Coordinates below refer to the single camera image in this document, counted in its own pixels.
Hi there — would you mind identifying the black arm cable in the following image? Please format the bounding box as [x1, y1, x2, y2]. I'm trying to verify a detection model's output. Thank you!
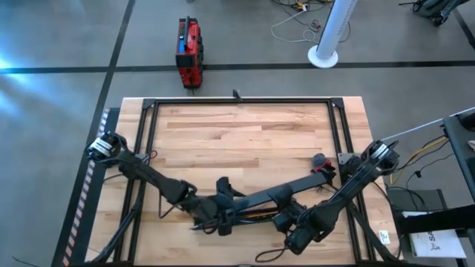
[158, 191, 175, 220]
[255, 246, 289, 263]

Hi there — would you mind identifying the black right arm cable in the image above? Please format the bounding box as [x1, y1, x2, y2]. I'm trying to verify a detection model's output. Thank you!
[255, 246, 289, 263]

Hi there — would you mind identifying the white floor cable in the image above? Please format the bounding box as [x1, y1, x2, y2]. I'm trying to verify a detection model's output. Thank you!
[269, 9, 316, 45]

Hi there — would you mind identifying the shiny dark red tool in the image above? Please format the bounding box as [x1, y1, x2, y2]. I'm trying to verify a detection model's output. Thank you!
[314, 159, 337, 176]

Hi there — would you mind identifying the black side table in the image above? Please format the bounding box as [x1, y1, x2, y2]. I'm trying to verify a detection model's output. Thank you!
[443, 111, 475, 208]

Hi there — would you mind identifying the white paper sheet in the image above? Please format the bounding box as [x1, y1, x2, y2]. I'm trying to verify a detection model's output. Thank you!
[409, 228, 467, 259]

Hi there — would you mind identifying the black aluminium table frame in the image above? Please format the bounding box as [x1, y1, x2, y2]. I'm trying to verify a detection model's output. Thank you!
[85, 96, 402, 267]

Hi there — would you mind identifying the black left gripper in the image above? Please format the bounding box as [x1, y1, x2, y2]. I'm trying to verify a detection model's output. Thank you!
[183, 177, 235, 237]

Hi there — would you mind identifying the white rod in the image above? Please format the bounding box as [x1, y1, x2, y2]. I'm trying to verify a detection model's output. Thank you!
[381, 106, 475, 142]

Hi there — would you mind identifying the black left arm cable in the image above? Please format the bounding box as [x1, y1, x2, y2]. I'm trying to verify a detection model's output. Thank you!
[158, 191, 175, 220]

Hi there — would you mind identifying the black beam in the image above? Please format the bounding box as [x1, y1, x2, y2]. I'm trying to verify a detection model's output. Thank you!
[396, 205, 475, 234]

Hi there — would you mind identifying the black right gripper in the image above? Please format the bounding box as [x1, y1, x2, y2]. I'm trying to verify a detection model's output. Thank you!
[269, 184, 312, 235]

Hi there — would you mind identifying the yellow floor cable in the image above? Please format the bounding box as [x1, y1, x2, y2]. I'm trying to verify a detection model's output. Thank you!
[387, 136, 449, 185]

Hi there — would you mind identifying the black floor box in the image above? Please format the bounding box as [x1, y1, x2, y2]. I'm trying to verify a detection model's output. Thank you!
[387, 188, 448, 214]

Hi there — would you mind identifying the black duct cover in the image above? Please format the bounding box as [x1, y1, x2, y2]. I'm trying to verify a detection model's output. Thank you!
[225, 172, 332, 215]

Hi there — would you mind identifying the black floor equipment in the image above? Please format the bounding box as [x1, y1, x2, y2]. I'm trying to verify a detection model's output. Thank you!
[399, 0, 471, 27]

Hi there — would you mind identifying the white tower post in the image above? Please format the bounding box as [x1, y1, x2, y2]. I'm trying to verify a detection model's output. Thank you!
[307, 0, 359, 69]

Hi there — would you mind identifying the grey round pouch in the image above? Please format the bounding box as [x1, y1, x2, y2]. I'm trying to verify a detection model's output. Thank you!
[311, 153, 328, 168]

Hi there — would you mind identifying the multicoloured wire bundle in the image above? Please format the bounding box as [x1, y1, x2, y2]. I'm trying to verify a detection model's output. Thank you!
[243, 210, 279, 220]

